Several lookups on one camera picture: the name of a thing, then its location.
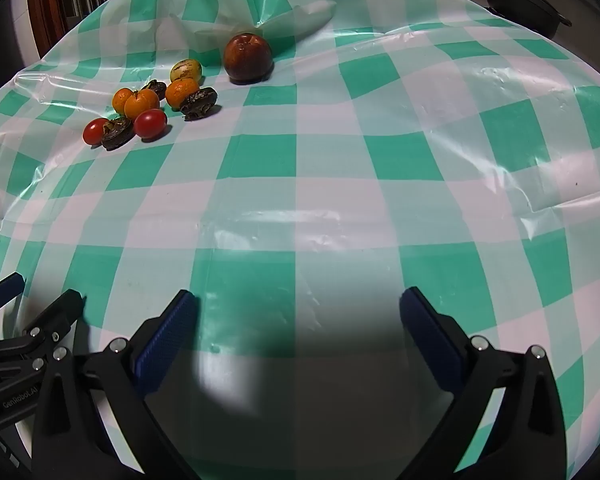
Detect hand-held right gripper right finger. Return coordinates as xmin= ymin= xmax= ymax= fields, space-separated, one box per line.
xmin=399 ymin=286 xmax=568 ymax=480

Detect yellow-green speckled fruit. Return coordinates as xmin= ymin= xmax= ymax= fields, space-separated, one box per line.
xmin=170 ymin=59 xmax=202 ymax=83

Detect small orange tangerine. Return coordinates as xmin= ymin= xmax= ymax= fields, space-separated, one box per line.
xmin=124 ymin=88 xmax=160 ymax=118
xmin=165 ymin=79 xmax=201 ymax=110
xmin=112 ymin=88 xmax=133 ymax=116

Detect red apple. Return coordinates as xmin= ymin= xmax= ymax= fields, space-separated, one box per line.
xmin=223 ymin=32 xmax=274 ymax=85

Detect black cooking pot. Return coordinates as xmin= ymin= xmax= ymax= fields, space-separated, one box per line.
xmin=477 ymin=0 xmax=572 ymax=38

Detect red cherry tomato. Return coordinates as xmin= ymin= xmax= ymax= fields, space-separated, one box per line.
xmin=83 ymin=118 xmax=110 ymax=146
xmin=133 ymin=109 xmax=168 ymax=139

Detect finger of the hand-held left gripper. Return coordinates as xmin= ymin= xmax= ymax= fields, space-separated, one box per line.
xmin=0 ymin=272 xmax=26 ymax=318
xmin=10 ymin=289 xmax=87 ymax=358

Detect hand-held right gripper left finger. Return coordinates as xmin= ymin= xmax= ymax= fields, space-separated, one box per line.
xmin=30 ymin=289 xmax=201 ymax=480

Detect green white checkered tablecloth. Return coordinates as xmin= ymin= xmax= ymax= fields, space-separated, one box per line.
xmin=0 ymin=0 xmax=600 ymax=480

